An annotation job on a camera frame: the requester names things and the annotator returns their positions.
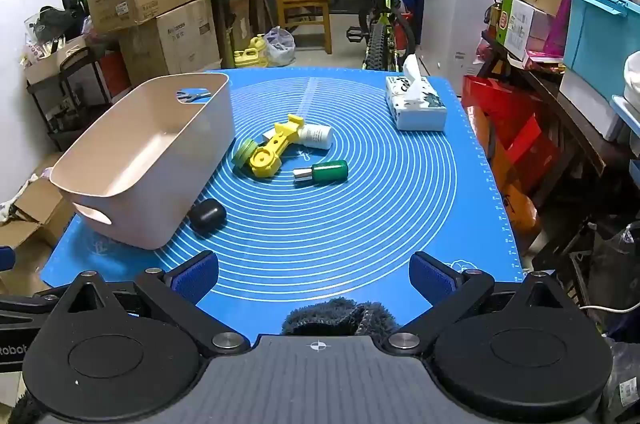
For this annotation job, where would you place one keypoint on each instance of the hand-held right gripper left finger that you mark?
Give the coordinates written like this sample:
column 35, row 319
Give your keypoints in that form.
column 194, row 278

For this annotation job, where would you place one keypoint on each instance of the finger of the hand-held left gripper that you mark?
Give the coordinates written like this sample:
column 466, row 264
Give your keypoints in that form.
column 5, row 259

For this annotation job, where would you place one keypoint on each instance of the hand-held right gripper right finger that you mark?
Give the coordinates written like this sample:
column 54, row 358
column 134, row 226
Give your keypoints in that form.
column 431, row 278

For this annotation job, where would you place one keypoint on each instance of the black round cap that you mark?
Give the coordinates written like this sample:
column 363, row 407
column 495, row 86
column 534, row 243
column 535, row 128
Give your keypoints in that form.
column 207, row 216

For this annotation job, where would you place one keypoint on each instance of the beige plastic basket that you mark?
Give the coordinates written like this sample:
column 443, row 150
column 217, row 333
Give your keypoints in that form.
column 140, row 164

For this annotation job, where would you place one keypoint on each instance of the green round lid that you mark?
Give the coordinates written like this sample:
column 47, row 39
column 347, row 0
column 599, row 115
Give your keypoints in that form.
column 243, row 153

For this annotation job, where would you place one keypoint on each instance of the yellow plastic tool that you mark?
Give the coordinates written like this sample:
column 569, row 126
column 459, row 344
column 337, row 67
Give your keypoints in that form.
column 270, row 154

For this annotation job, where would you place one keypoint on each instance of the dark green small bottle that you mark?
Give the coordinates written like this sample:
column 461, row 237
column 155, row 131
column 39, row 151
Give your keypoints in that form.
column 327, row 171

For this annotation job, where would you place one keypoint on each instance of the white small bottle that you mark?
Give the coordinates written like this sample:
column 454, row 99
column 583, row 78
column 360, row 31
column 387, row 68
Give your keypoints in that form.
column 317, row 136

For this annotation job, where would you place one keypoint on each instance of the blue silicone mat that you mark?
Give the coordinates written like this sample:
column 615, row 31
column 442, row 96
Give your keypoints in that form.
column 375, row 204

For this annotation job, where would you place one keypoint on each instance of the dark fuzzy cloth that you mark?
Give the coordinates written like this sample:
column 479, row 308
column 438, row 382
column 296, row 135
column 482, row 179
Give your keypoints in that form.
column 340, row 316

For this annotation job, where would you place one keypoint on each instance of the black metal rack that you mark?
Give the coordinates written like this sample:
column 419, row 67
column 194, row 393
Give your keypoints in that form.
column 75, row 104

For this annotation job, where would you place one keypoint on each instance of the white tissue pack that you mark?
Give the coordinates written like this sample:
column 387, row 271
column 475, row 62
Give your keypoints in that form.
column 415, row 104

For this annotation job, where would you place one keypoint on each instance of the metal scissors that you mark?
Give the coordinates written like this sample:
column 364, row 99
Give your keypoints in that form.
column 192, row 95

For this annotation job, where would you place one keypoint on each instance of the box of small clutter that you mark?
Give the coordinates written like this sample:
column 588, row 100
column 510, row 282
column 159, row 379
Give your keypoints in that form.
column 50, row 49

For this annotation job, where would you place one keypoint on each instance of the dark wooden shelf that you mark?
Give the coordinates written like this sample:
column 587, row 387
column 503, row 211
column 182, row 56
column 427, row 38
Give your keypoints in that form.
column 565, row 104

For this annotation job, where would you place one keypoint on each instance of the yellow plastic jugs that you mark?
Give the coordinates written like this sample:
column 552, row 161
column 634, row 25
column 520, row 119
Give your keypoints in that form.
column 250, row 52

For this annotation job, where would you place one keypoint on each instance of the clear plastic bag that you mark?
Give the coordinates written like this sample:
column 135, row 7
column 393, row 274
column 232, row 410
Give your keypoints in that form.
column 280, row 47

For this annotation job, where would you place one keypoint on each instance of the black green bicycle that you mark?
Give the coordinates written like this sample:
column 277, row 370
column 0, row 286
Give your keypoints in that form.
column 380, row 29

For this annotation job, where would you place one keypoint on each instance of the white chest freezer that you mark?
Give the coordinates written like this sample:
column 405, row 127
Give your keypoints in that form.
column 450, row 19

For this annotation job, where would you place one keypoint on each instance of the green white carton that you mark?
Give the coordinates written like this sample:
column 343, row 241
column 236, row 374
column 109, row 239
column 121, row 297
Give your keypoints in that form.
column 517, row 27

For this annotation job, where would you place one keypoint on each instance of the dark side table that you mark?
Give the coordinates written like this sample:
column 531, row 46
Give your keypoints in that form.
column 235, row 4

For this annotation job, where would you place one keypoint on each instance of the blue storage bin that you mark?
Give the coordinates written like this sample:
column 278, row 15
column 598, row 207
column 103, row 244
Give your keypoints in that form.
column 600, row 39

